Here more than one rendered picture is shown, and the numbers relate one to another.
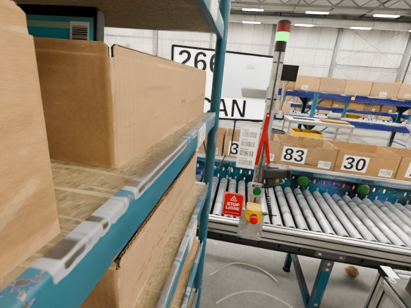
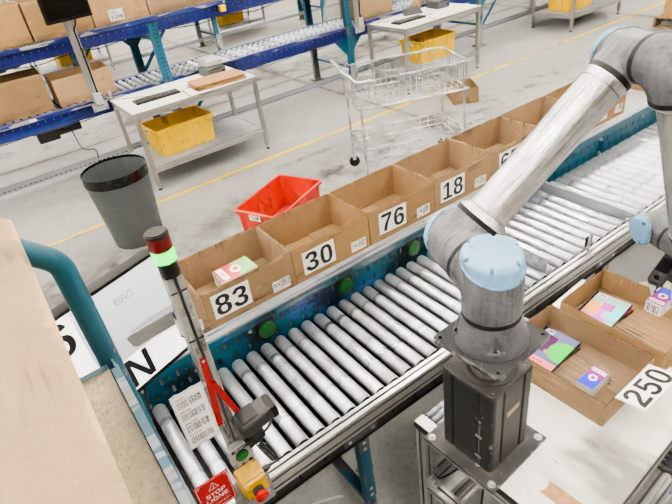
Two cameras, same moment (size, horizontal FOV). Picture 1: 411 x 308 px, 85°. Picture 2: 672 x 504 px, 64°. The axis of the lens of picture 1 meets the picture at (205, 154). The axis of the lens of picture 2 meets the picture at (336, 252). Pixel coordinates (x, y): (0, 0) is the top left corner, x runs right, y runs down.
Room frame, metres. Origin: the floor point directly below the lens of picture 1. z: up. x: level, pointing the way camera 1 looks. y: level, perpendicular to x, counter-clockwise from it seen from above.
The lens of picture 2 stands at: (-0.01, 0.07, 2.20)
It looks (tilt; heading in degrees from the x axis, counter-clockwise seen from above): 34 degrees down; 321
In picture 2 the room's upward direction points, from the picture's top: 9 degrees counter-clockwise
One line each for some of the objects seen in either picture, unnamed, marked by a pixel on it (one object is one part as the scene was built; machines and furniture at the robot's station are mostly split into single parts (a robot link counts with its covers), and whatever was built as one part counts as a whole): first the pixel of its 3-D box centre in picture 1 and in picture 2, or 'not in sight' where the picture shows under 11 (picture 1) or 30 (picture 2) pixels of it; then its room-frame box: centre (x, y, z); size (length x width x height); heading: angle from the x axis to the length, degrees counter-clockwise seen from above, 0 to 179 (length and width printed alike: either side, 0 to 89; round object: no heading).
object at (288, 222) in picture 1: (283, 205); (267, 400); (1.23, -0.51, 0.72); 0.52 x 0.05 x 0.05; 172
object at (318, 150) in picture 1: (301, 151); (234, 274); (1.66, -0.73, 0.96); 0.39 x 0.29 x 0.17; 82
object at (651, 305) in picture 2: not in sight; (661, 301); (0.35, -1.57, 0.92); 0.10 x 0.06 x 0.05; 81
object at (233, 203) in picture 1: (239, 205); (225, 485); (0.97, -0.19, 0.85); 0.16 x 0.01 x 0.13; 82
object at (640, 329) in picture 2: not in sight; (629, 317); (0.44, -1.58, 0.80); 0.38 x 0.28 x 0.10; 173
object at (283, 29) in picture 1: (282, 33); (161, 247); (0.99, -0.26, 1.62); 0.05 x 0.05 x 0.06
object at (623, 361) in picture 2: not in sight; (573, 359); (0.49, -1.27, 0.80); 0.38 x 0.28 x 0.10; 174
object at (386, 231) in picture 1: (374, 220); (378, 331); (1.16, -1.02, 0.72); 0.52 x 0.05 x 0.05; 172
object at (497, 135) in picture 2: not in sight; (495, 147); (1.44, -2.29, 0.96); 0.39 x 0.29 x 0.17; 82
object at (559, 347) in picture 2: not in sight; (548, 349); (0.59, -1.29, 0.78); 0.19 x 0.14 x 0.02; 87
